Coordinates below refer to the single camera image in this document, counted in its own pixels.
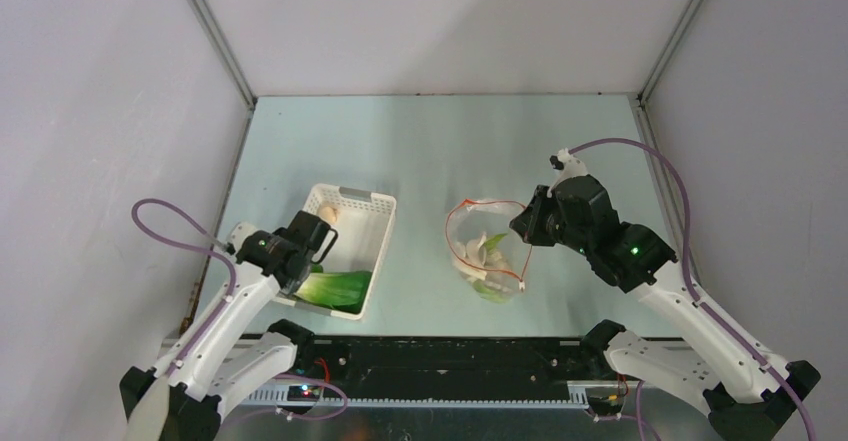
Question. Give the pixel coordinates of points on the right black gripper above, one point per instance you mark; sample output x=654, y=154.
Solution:
x=536, y=215

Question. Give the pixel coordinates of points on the small beige mushroom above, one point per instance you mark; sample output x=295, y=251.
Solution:
x=328, y=214

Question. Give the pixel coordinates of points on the clear zip top bag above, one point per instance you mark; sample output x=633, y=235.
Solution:
x=472, y=217

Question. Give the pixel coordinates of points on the green bok choy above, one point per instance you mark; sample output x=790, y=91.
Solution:
x=342, y=291

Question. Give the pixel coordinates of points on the white cauliflower with green leaves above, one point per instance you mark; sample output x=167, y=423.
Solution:
x=491, y=292

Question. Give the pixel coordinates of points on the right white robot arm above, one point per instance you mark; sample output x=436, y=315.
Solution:
x=746, y=391

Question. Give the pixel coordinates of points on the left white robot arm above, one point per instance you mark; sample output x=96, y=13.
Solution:
x=190, y=390

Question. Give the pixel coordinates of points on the white perforated plastic basket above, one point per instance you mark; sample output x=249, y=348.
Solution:
x=365, y=225

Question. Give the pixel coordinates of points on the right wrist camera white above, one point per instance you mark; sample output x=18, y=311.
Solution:
x=567, y=166

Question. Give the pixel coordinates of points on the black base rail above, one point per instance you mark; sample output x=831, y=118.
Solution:
x=468, y=370

